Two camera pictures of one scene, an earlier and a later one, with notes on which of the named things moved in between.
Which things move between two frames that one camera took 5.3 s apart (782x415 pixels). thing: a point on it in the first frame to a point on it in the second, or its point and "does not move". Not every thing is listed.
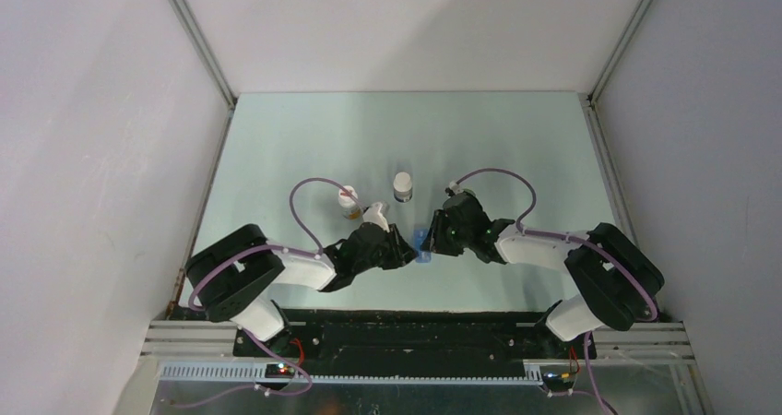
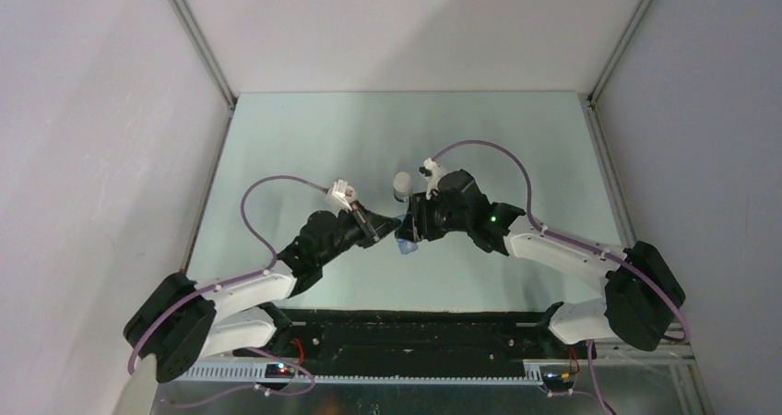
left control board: [281, 371] does not move
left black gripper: [401, 253] to [372, 226]
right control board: [559, 379] does not move
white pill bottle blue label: [402, 186] does not move
